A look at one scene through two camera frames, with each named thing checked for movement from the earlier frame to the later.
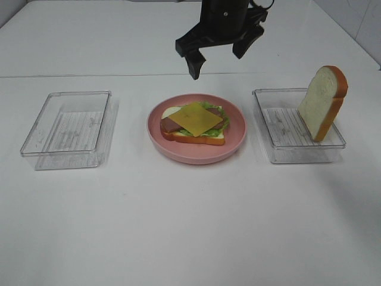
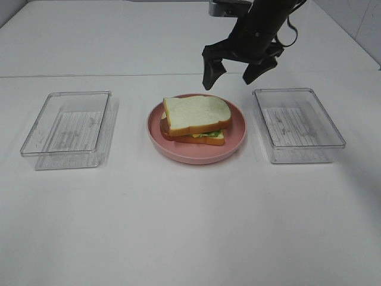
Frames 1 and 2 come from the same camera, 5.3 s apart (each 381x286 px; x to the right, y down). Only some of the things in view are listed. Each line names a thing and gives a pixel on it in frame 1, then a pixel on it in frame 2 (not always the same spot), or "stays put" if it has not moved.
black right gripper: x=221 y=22 to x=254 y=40
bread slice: x=322 y=101 to x=188 y=114
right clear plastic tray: x=286 y=133 stays put
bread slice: x=217 y=139 stays put
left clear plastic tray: x=74 y=130 stays put
